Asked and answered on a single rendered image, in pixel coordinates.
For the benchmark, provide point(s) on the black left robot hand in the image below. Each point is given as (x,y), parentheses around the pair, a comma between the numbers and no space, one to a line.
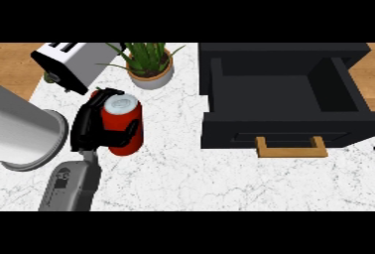
(87,127)

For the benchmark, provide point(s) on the red can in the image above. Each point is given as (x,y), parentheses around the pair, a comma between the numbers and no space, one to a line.
(127,122)

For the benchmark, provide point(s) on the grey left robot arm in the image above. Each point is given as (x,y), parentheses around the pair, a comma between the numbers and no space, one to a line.
(71,185)

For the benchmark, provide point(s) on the black open drawer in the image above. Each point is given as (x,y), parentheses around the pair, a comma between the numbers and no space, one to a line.
(288,109)

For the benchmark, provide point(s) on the black drawer cabinet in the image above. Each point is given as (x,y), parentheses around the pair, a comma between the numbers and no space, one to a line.
(282,51)

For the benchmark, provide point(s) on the grey cylindrical appliance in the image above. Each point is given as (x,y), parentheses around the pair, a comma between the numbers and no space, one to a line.
(27,135)

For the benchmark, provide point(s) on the white toaster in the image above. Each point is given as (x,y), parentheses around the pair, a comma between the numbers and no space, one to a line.
(76,63)

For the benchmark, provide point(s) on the green potted plant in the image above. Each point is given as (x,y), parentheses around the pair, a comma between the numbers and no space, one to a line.
(149,67)

